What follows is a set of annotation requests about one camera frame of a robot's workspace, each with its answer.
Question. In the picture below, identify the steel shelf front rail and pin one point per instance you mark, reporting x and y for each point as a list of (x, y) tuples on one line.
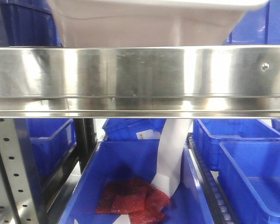
[(181, 82)]

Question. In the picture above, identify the blue bin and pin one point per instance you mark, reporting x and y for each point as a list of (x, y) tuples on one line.
[(51, 140), (133, 129), (29, 23), (258, 27), (208, 133), (249, 174)]

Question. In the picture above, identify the blue bin lower left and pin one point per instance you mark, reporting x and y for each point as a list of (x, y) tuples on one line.
[(51, 140)]

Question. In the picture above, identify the red bubble wrap bags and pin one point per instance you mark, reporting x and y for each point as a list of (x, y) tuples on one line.
[(140, 200)]

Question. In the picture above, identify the blue bin upper right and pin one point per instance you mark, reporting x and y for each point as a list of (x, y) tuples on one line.
[(258, 27)]

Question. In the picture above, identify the pale pink storage bin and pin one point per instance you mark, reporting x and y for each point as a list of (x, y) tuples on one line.
[(147, 23)]

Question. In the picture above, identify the roller track rail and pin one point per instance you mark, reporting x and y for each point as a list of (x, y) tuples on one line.
[(217, 203)]

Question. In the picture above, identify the blue bin lower back centre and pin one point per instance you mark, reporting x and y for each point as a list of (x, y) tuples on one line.
[(133, 129)]

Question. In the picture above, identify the blue bin lower right front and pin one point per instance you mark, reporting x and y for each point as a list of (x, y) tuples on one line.
[(249, 174)]

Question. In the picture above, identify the large blue bin below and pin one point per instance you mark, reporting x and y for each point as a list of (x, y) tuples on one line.
[(123, 160)]

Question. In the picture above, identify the white paper strip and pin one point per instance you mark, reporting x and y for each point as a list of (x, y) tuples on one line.
[(169, 155)]

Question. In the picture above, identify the blue bin lower right back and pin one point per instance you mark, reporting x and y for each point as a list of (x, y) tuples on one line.
[(208, 133)]

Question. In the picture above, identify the perforated steel upright post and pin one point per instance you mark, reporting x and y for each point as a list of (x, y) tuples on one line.
[(20, 175)]

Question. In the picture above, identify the blue bin upper left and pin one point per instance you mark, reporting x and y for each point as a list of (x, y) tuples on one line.
[(29, 23)]

